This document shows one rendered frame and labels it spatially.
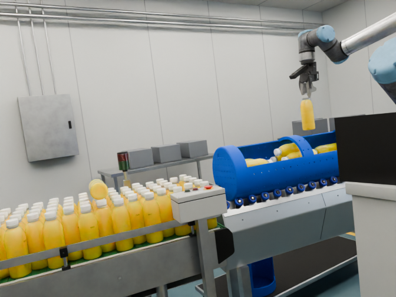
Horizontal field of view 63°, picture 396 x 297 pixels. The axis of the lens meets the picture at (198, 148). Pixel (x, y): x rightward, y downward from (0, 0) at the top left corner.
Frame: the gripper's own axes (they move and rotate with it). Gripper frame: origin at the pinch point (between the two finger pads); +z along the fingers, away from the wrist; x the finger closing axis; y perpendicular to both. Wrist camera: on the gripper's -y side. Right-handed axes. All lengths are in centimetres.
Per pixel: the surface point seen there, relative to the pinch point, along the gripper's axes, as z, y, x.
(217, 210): 47, -78, -40
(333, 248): 126, 72, 59
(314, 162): 36.5, -11.5, -19.3
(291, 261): 129, 30, 61
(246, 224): 62, -54, -20
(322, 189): 52, -5, -16
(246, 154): 31.0, -38.0, 6.1
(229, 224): 61, -63, -19
